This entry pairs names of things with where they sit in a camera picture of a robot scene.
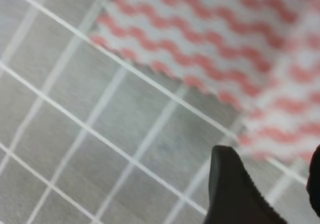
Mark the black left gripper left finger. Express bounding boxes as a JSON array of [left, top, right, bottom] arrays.
[[204, 145, 287, 224]]

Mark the pink white wavy towel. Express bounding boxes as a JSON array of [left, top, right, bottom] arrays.
[[90, 0, 320, 160]]

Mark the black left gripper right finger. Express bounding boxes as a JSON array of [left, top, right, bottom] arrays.
[[306, 146, 320, 215]]

